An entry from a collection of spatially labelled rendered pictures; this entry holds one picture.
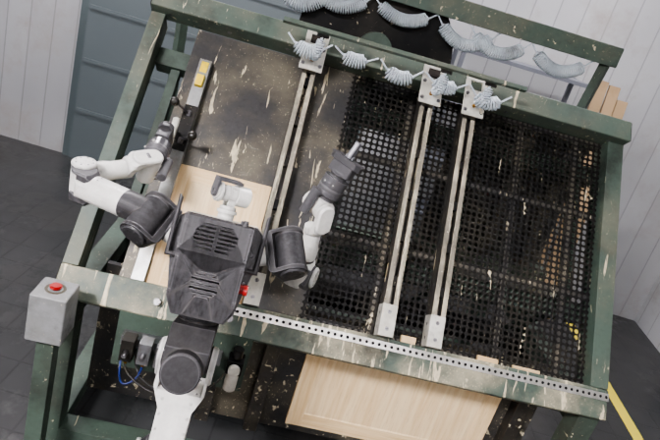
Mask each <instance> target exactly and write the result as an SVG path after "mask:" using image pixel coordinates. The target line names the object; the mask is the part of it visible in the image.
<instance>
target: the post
mask: <svg viewBox="0 0 660 440"><path fill-rule="evenodd" d="M58 352H59V347H58V346H53V345H48V344H44V343H39V342H36V346H35V354H34V361H33V369H32V377H31V383H30V391H29V399H28V406H27V420H26V428H25V436H24V440H45V438H46V431H47V425H48V418H49V412H50V405H51V398H52V392H53V385H54V378H55V371H56V364H57V358H58Z"/></svg>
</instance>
